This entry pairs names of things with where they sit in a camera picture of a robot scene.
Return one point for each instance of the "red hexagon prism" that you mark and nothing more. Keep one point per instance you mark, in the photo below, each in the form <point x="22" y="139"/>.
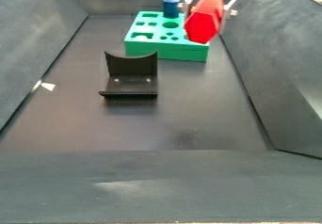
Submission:
<point x="203" y="22"/>

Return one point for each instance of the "green shape sorter board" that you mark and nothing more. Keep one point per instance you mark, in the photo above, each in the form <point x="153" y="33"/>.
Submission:
<point x="156" y="34"/>

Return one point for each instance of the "blue cylinder block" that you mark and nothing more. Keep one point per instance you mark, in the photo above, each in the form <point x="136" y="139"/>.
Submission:
<point x="169" y="8"/>

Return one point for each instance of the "black curved holder stand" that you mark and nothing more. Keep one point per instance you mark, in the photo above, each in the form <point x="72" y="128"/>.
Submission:
<point x="132" y="76"/>

